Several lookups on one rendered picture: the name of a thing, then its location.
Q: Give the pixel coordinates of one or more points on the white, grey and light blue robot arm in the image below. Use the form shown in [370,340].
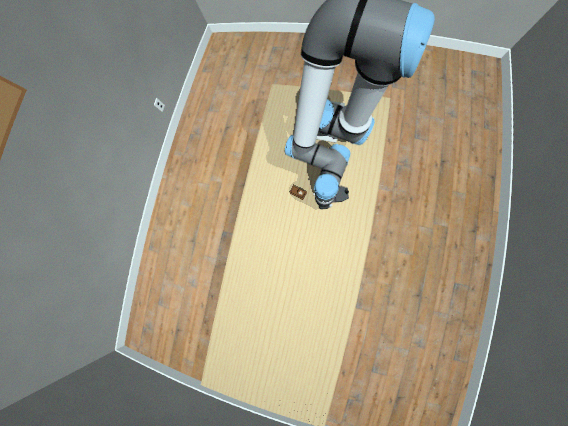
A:
[387,39]

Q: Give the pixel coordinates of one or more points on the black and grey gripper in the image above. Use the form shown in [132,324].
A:
[341,195]

